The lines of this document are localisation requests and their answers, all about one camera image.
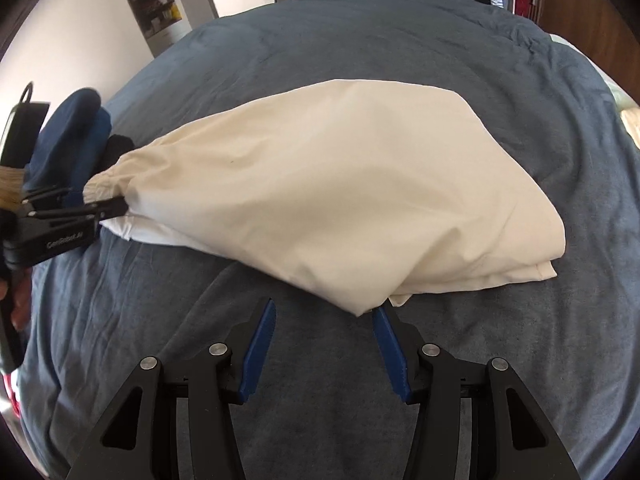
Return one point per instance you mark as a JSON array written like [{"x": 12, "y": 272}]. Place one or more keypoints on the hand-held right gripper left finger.
[{"x": 260, "y": 340}]

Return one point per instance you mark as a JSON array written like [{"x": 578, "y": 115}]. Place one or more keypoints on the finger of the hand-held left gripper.
[
  {"x": 114, "y": 207},
  {"x": 50, "y": 194}
]

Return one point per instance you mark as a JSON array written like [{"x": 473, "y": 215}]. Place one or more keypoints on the black cloth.
[{"x": 116, "y": 152}]

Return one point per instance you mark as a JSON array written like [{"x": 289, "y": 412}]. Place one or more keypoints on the person's left hand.
[{"x": 17, "y": 300}]

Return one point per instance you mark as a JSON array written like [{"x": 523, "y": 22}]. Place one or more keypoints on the navy blue cloth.
[{"x": 70, "y": 135}]

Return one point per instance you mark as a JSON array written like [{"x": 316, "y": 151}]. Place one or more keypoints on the brown wooden wardrobe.
[{"x": 585, "y": 15}]

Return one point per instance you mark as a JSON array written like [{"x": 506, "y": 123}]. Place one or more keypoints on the cream pillowcase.
[{"x": 340, "y": 185}]

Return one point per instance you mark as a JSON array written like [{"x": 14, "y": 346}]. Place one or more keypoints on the blue bed blanket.
[{"x": 350, "y": 35}]

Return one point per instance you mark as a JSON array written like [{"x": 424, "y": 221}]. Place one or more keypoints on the white shelf unit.
[{"x": 160, "y": 5}]

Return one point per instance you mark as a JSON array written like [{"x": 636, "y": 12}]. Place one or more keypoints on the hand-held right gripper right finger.
[{"x": 389, "y": 350}]

